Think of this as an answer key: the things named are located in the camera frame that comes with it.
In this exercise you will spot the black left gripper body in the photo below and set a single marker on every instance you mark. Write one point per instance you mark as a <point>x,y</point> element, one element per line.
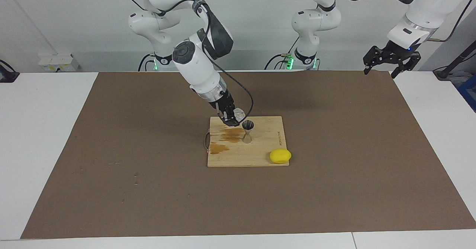
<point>398,52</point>

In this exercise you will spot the brown table mat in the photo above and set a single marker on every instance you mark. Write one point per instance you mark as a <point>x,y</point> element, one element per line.
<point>148,204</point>

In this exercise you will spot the wooden cutting board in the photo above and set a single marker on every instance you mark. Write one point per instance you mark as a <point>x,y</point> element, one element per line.
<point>260,152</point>

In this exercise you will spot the black object on table edge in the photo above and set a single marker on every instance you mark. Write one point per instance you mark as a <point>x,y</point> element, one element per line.
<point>7,76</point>

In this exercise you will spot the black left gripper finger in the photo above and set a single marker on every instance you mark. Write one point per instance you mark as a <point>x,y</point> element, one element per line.
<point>409,64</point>
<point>370,57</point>

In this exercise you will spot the white wall socket strip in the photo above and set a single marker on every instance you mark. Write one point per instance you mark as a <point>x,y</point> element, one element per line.
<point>55,61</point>

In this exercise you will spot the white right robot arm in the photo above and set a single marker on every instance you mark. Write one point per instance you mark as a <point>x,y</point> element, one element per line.
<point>197,63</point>

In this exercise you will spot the yellow lemon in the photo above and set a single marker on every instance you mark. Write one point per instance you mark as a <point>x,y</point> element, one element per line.
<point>280,156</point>

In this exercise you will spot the small clear glass cup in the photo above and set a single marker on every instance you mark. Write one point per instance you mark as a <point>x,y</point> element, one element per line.
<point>240,112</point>

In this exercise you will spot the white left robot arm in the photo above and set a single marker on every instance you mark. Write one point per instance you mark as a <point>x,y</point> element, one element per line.
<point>316,22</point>

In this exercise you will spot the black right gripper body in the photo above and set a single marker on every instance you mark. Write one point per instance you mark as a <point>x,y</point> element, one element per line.
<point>222,104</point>

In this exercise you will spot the steel double jigger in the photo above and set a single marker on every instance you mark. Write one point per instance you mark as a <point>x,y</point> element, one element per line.
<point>248,124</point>

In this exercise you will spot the black stand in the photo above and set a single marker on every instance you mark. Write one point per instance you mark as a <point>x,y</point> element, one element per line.
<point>442,74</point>

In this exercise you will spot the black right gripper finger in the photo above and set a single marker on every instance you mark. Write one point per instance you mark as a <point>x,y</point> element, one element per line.
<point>232,110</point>
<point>228,120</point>

